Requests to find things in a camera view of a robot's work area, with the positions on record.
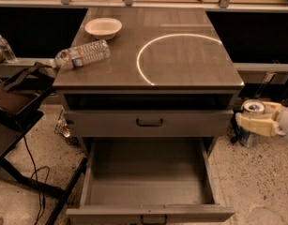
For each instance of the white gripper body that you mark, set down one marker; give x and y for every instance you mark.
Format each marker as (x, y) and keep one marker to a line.
(286, 122)

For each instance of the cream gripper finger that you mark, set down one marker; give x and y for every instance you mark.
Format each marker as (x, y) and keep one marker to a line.
(257, 124)
(273, 110)

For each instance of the silver blue redbull can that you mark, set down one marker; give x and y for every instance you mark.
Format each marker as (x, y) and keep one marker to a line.
(251, 107)

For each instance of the grey drawer cabinet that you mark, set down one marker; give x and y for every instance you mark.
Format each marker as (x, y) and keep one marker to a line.
(163, 59)

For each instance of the open grey lower drawer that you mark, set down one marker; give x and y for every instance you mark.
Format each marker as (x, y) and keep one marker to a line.
(148, 183)

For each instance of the closed grey upper drawer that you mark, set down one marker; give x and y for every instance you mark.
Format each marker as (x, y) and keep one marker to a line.
(148, 124)

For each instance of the black caster wheel leg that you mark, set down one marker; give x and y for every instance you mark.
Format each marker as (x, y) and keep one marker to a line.
(236, 130)

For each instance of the white paper bowl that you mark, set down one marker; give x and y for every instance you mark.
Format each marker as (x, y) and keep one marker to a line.
(103, 28)

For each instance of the plastic bottle on floor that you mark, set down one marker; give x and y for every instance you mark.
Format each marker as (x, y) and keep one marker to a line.
(61, 126)

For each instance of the clear plastic water bottle lying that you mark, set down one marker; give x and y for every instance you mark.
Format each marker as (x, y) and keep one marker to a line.
(78, 56)

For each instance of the black side table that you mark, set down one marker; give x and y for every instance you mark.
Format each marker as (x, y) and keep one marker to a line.
(9, 137)

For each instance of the small upright water bottle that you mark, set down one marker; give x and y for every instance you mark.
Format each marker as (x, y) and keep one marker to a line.
(7, 51)

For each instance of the dark bag with straps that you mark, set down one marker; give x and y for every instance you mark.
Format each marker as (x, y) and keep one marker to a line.
(23, 93)

